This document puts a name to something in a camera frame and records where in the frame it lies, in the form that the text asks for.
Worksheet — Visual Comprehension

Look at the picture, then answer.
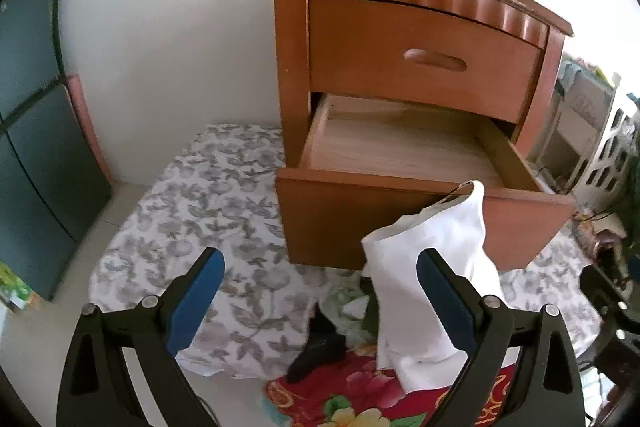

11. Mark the red floral blanket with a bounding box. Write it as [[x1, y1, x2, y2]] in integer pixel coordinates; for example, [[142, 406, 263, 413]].
[[265, 346, 521, 427]]

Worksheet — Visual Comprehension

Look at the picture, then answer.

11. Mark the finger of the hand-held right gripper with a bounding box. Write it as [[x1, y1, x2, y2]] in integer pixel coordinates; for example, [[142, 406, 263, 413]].
[[579, 264, 640, 333]]

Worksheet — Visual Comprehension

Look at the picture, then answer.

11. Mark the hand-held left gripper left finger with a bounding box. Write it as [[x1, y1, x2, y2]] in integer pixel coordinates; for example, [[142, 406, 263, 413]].
[[55, 248, 227, 427]]

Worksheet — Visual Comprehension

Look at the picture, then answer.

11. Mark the white striped underwear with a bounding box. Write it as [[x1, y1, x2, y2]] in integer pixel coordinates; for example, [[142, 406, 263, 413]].
[[361, 180, 504, 394]]

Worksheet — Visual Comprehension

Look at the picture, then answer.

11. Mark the teal cloth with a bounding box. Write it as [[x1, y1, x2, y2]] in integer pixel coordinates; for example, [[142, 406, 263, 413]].
[[557, 57, 582, 94]]

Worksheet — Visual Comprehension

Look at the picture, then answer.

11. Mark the grey floral blanket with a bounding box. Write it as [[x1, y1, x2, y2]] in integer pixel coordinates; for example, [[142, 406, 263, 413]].
[[90, 122, 601, 380]]

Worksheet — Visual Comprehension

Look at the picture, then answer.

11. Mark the dark green cabinet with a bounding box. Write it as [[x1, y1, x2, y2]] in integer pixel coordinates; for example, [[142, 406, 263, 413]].
[[0, 0, 113, 303]]

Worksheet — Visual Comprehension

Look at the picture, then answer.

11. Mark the green yellow box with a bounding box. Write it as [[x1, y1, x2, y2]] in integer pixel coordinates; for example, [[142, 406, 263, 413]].
[[0, 259, 44, 314]]

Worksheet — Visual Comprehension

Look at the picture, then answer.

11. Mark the pink pole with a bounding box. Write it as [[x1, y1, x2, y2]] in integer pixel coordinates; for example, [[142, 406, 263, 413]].
[[65, 74, 114, 186]]

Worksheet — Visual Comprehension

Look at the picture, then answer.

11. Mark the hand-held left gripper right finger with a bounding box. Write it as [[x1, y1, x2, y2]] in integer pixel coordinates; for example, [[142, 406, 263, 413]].
[[416, 248, 586, 427]]

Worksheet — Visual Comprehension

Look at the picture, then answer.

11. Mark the mint lace underwear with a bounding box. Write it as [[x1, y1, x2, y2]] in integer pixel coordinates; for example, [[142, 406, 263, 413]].
[[320, 284, 373, 348]]

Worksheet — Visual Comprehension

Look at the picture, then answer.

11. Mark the black lace underwear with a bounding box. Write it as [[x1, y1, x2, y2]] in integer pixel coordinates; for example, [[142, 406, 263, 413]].
[[286, 302, 347, 384]]

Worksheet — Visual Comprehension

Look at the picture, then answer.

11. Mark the wooden nightstand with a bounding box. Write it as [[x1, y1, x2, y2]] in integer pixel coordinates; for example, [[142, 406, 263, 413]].
[[263, 0, 573, 202]]

